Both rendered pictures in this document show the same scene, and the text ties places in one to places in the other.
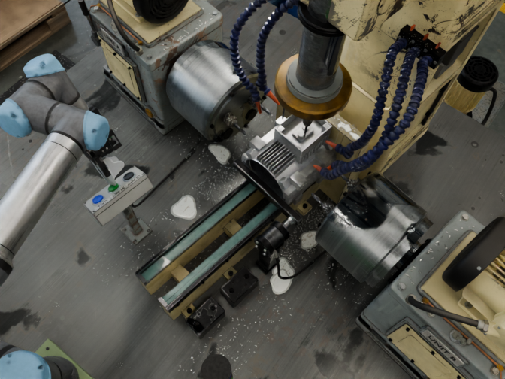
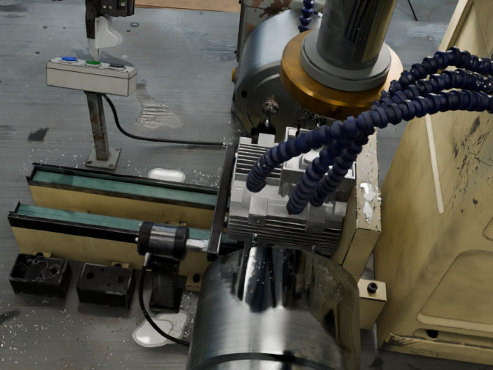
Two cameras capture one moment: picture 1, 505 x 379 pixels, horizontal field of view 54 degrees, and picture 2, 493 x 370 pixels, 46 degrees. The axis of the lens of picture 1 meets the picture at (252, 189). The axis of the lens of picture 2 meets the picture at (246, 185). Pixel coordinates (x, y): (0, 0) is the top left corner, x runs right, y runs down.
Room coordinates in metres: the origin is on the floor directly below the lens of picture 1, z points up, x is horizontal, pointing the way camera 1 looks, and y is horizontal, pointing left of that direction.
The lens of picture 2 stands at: (0.19, -0.55, 1.85)
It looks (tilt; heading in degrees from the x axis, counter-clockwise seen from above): 50 degrees down; 47
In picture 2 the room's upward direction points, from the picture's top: 8 degrees clockwise
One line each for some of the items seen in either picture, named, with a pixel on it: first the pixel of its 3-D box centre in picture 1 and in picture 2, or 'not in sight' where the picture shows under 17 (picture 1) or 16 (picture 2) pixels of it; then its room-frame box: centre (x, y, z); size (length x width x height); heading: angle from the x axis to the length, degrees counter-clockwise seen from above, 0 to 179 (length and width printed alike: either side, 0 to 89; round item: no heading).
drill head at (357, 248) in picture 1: (380, 236); (274, 360); (0.48, -0.34, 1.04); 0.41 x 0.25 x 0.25; 47
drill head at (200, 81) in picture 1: (206, 82); (297, 67); (0.95, 0.16, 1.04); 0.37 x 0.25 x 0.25; 47
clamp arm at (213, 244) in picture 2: (266, 191); (221, 199); (0.60, -0.04, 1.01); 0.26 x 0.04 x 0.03; 47
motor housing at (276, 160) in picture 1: (288, 160); (285, 196); (0.71, -0.10, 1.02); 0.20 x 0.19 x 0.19; 137
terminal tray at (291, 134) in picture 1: (302, 134); (315, 166); (0.74, -0.13, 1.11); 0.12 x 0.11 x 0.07; 137
